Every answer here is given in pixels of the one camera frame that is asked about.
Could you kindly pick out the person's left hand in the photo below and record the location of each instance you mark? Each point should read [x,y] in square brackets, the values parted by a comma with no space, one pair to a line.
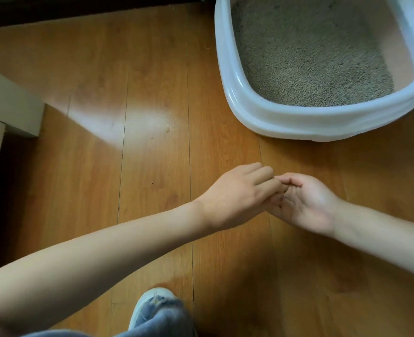
[235,200]

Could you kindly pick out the person's right hand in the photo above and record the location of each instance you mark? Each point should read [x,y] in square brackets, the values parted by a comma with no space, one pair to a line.
[308,207]

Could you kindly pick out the white oval litter box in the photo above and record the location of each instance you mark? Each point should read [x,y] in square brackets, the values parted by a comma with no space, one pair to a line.
[315,124]

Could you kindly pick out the grey cat litter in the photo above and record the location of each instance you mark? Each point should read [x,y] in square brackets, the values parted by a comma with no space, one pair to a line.
[308,56]

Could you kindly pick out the person's right forearm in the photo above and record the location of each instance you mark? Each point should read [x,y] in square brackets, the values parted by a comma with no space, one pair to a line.
[382,235]

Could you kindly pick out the person's left forearm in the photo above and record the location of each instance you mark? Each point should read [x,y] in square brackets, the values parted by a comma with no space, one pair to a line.
[87,270]

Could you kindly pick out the person's blue jeans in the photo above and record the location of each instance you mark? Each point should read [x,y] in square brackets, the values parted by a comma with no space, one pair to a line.
[158,322]

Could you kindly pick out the white bed frame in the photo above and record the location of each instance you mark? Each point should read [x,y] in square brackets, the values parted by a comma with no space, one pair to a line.
[7,112]

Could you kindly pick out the dark wall baseboard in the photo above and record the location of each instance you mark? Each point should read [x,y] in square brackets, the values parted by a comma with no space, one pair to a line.
[70,10]

